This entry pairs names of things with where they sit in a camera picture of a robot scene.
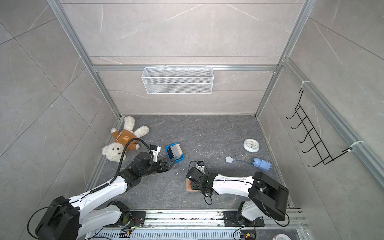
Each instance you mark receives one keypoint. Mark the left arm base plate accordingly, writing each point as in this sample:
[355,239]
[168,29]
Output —
[133,219]

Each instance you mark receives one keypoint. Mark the pink white round object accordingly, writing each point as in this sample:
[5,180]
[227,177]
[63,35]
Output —
[281,237]

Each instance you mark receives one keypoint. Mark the white wire mesh basket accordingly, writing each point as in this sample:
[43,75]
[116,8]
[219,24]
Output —
[178,80]

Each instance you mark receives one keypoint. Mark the white teddy bear brown shirt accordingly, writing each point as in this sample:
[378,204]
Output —
[114,151]

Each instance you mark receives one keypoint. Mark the blue card box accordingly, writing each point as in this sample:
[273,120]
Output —
[174,153]

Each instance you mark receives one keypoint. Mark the white round clock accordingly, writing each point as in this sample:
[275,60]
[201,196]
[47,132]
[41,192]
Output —
[251,145]

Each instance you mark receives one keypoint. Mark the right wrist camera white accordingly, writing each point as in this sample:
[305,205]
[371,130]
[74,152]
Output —
[200,165]

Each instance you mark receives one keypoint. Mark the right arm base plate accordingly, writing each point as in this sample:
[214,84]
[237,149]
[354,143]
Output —
[234,219]

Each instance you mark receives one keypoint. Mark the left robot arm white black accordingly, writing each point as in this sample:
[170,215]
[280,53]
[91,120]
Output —
[72,218]

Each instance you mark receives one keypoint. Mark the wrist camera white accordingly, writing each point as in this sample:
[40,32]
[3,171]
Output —
[154,151]
[200,165]

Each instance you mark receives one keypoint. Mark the blue dish brush toy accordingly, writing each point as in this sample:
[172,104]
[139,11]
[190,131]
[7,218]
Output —
[258,163]

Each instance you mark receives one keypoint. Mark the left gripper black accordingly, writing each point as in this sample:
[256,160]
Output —
[162,169]

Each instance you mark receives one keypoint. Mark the stack of credit cards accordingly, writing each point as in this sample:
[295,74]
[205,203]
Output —
[175,151]

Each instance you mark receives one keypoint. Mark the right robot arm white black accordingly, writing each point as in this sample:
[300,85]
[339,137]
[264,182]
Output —
[265,195]

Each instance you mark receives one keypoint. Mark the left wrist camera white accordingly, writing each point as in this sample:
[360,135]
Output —
[154,151]

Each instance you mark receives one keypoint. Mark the aluminium rail front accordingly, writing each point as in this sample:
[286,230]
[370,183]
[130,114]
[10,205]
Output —
[201,225]

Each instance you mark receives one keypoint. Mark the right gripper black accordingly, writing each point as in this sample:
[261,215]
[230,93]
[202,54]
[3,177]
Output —
[193,186]

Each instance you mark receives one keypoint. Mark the tan leather card holder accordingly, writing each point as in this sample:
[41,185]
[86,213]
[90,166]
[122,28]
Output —
[189,188]

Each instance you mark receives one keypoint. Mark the black wire hook rack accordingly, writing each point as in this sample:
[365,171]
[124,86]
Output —
[313,136]

